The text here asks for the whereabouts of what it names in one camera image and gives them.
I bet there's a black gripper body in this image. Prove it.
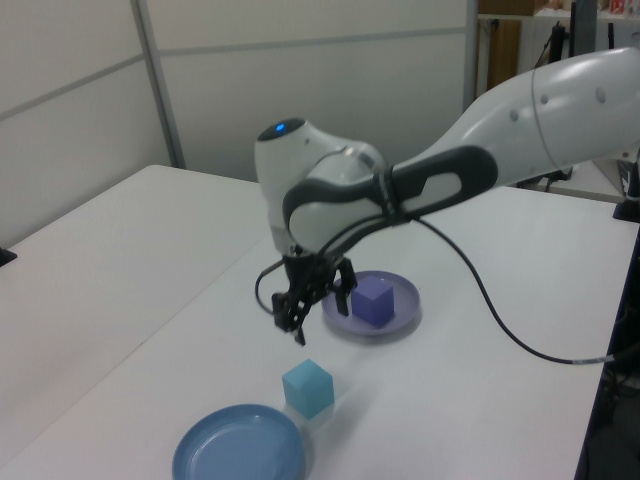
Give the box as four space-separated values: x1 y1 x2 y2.
282 249 352 297

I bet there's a purple cube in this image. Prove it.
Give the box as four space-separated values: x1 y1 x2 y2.
349 273 395 329

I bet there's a light blue cube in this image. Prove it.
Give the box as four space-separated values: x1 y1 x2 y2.
281 357 335 420

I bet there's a purple plate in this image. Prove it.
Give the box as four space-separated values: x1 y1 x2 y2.
320 269 422 339

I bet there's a blue plate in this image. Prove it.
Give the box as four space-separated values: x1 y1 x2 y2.
172 403 305 480

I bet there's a brown wooden panel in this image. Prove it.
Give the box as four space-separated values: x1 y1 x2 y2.
487 19 521 94

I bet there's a cardboard box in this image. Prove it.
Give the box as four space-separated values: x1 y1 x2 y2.
478 0 536 16

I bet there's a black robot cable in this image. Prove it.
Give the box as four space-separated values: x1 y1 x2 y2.
253 212 640 366

